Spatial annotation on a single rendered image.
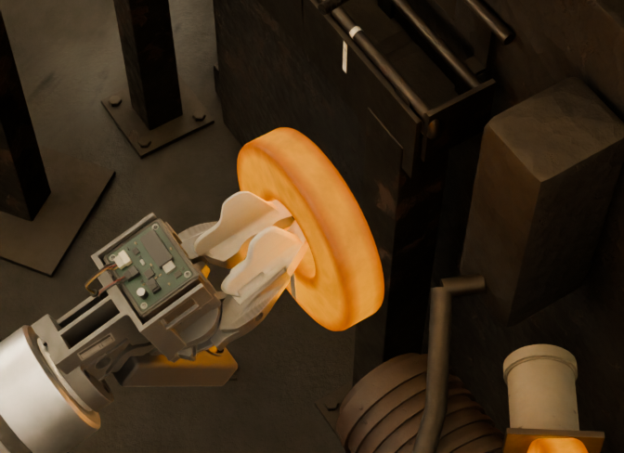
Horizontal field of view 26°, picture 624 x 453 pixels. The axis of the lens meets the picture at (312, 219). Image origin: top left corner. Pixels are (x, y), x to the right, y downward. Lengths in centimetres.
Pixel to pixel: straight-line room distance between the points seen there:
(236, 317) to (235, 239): 6
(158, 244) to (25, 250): 109
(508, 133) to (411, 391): 29
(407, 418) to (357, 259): 34
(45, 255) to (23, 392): 107
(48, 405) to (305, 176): 23
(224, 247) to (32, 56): 130
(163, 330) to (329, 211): 14
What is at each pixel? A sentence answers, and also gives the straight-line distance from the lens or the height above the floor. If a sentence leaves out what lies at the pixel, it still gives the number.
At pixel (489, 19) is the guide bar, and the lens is 122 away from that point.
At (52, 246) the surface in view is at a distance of 200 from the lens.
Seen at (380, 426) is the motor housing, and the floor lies 52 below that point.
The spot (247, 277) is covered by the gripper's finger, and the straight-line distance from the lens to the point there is 95.
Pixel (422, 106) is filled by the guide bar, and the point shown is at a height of 71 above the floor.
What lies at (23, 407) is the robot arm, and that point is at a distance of 93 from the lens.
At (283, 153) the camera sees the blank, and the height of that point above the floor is 90.
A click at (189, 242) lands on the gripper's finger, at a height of 83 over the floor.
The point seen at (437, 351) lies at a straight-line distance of 122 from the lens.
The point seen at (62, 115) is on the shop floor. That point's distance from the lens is 215.
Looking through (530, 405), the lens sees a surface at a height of 69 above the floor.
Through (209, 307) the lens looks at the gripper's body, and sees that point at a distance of 95.
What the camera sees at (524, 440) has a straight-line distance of 105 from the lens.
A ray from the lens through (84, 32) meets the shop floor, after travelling 225.
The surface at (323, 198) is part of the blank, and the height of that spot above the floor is 90.
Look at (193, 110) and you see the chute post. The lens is 212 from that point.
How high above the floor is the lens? 165
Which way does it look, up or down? 56 degrees down
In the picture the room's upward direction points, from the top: straight up
